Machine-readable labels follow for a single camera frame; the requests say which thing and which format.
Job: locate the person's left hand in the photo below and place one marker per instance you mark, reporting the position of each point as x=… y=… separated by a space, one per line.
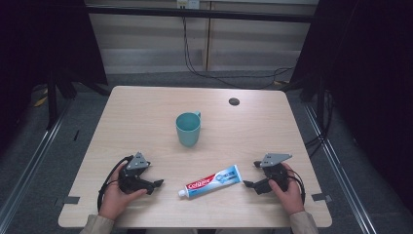
x=113 y=200

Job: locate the black metal stand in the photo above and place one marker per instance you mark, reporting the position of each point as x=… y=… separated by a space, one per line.
x=52 y=100
x=320 y=100

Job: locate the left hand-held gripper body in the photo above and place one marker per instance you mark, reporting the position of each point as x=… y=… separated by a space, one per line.
x=137 y=162

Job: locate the white wall socket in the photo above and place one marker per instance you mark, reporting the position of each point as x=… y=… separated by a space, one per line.
x=188 y=3

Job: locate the metal floor rail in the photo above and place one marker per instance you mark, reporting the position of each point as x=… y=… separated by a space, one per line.
x=341 y=169
x=30 y=162

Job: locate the black curtain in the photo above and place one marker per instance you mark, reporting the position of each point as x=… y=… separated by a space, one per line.
x=373 y=81
x=35 y=42

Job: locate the grey tape strip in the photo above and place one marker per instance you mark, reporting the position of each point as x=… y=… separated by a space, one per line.
x=321 y=197
x=71 y=200

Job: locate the black round table grommet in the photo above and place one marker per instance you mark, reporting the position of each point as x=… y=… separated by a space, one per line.
x=233 y=101

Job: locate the teal plastic cup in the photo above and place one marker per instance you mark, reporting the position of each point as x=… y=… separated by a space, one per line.
x=188 y=131

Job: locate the person's right hand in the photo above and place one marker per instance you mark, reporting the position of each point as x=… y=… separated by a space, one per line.
x=290 y=198

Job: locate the black horizontal bar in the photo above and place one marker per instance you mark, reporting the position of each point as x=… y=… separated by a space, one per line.
x=201 y=13

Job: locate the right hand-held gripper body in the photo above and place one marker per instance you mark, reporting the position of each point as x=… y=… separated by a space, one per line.
x=275 y=159

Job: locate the toothpaste tube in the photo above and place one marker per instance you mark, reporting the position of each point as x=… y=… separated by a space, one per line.
x=214 y=181

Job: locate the small black tape piece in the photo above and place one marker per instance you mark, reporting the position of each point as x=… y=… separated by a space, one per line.
x=76 y=135

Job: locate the yellow floor scrap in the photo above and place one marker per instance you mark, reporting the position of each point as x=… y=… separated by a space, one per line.
x=41 y=101

